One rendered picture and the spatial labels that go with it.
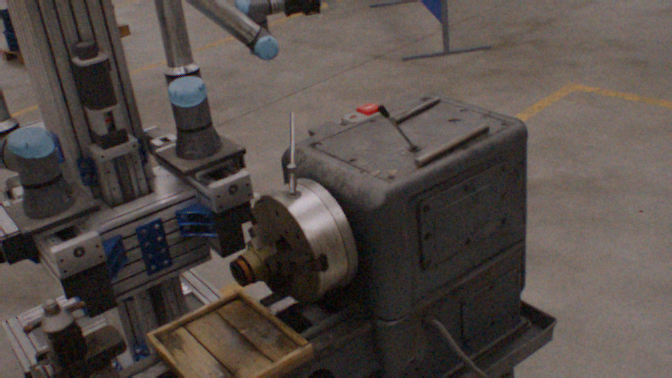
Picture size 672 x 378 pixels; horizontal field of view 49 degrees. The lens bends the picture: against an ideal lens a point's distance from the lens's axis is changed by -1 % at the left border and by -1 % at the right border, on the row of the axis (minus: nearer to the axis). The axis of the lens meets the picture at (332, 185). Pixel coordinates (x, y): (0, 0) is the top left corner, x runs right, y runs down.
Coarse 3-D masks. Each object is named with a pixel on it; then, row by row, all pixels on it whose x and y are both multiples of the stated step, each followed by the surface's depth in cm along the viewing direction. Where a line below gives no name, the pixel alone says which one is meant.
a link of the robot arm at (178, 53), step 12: (156, 0) 230; (168, 0) 229; (180, 0) 233; (156, 12) 232; (168, 12) 231; (180, 12) 233; (168, 24) 232; (180, 24) 234; (168, 36) 234; (180, 36) 235; (168, 48) 236; (180, 48) 236; (168, 60) 239; (180, 60) 238; (192, 60) 241; (168, 72) 239; (180, 72) 238; (192, 72) 240; (168, 84) 242
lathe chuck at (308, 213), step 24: (288, 192) 192; (312, 192) 191; (288, 216) 187; (312, 216) 186; (288, 240) 193; (312, 240) 184; (336, 240) 187; (336, 264) 188; (288, 288) 204; (312, 288) 191; (336, 288) 195
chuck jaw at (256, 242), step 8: (256, 208) 195; (264, 208) 196; (248, 216) 198; (256, 216) 195; (264, 216) 196; (256, 224) 194; (264, 224) 195; (272, 224) 196; (248, 232) 196; (256, 232) 193; (264, 232) 194; (272, 232) 195; (256, 240) 193; (264, 240) 193; (272, 240) 194; (256, 248) 192
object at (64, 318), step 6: (60, 306) 173; (60, 312) 170; (66, 312) 171; (42, 318) 169; (48, 318) 169; (54, 318) 169; (60, 318) 169; (66, 318) 170; (72, 318) 172; (42, 324) 169; (48, 324) 169; (54, 324) 169; (60, 324) 169; (66, 324) 170; (42, 330) 169; (48, 330) 168; (54, 330) 169
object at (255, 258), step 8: (248, 248) 192; (240, 256) 191; (248, 256) 189; (256, 256) 189; (264, 256) 191; (232, 264) 189; (240, 264) 187; (248, 264) 188; (256, 264) 188; (264, 264) 189; (232, 272) 192; (240, 272) 187; (248, 272) 187; (256, 272) 188; (264, 272) 190; (240, 280) 192; (248, 280) 188; (256, 280) 189; (264, 280) 192
